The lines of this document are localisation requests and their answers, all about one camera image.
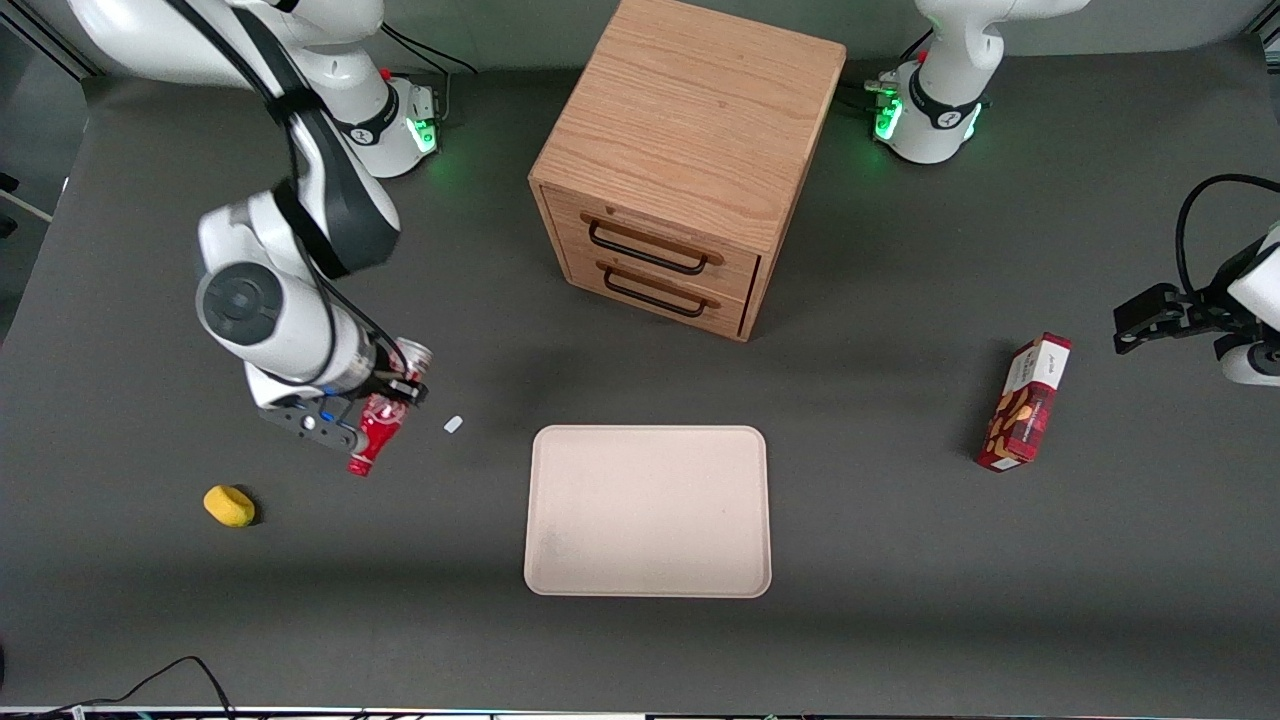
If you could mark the yellow sponge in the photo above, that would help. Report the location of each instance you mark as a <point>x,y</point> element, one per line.
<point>229,506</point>

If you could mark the wooden two-drawer cabinet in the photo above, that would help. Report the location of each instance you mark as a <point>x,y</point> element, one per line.
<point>690,130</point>

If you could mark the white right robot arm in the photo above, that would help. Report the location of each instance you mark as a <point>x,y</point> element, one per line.
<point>300,330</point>

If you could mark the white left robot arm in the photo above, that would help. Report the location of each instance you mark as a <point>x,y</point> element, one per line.
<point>940,120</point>

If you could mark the red coke bottle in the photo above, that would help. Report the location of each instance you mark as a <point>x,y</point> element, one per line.
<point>378,430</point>

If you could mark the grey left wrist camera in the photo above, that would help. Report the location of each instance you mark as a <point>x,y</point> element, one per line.
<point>1250,362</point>

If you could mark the red plaid cookie box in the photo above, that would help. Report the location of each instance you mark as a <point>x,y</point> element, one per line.
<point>1025,410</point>

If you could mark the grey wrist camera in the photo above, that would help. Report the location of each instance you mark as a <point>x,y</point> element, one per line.
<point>1250,362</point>
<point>305,422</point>

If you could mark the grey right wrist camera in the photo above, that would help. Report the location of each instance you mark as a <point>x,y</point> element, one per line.
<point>305,422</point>

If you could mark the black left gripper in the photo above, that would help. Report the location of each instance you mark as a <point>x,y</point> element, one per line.
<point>1203,305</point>

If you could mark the beige plastic tray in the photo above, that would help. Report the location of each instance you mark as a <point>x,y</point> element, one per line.
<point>648,512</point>

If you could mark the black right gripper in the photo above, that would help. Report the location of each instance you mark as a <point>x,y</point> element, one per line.
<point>389,382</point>

